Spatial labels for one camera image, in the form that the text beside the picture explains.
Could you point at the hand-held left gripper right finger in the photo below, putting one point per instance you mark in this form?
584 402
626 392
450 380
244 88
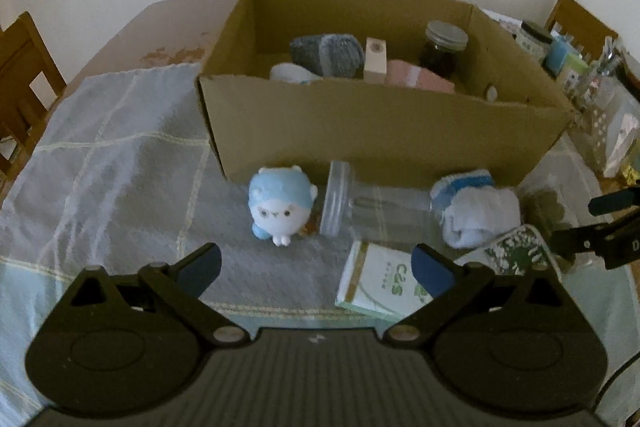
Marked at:
432 274

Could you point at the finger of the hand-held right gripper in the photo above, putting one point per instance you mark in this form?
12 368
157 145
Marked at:
615 201
585 239

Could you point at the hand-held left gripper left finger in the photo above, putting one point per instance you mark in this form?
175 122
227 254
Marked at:
200 264

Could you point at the green white tissue pack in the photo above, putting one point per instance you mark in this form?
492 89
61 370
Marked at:
380 282

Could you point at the green face mask pack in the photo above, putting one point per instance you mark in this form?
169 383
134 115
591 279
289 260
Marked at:
515 249

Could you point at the clear plastic jar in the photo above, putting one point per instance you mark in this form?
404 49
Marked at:
385 212

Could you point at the white sock with blue stripe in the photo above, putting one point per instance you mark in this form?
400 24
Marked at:
295 73
480 209

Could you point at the blue white plush toy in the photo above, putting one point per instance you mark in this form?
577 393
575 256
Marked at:
280 207

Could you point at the brown cardboard box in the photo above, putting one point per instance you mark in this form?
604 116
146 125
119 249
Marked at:
375 132

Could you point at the pink knit sock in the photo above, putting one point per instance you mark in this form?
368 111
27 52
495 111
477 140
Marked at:
420 79

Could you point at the small beige carton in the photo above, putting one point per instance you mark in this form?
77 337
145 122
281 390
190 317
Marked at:
376 59

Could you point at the clear jar of black clips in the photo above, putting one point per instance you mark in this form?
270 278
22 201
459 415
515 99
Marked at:
442 47

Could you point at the blue grey knit sock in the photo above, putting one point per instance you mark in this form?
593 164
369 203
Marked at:
330 54

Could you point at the gold ornament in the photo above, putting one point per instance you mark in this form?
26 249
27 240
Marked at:
632 177

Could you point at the clear polka dot bag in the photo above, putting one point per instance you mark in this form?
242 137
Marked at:
615 127

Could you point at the checked blue grey cloth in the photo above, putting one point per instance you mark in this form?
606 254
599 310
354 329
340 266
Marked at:
125 167

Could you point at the clear pen holder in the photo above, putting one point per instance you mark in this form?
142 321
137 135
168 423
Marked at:
602 67

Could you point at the light green bottle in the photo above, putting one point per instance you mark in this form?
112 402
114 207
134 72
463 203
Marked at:
574 72

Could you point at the small blue box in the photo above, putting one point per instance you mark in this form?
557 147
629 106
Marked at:
558 54

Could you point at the small green label jar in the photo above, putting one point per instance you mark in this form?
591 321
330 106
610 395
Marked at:
532 39

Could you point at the wooden chair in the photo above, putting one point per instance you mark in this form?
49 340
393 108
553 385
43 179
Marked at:
582 22
25 72

